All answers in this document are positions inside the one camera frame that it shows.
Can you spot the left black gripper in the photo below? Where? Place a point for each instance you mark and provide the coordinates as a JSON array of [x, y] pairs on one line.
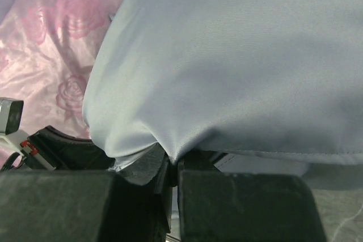
[[50, 149]]

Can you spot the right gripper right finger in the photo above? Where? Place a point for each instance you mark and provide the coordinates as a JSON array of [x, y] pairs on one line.
[[217, 206]]

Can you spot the grey pillowcase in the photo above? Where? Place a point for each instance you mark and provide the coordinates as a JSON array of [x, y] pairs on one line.
[[276, 85]]

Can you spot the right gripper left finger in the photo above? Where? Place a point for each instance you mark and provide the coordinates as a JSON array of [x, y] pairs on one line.
[[131, 205]]

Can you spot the pink floral pillow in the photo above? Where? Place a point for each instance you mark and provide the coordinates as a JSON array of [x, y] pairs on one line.
[[48, 49]]

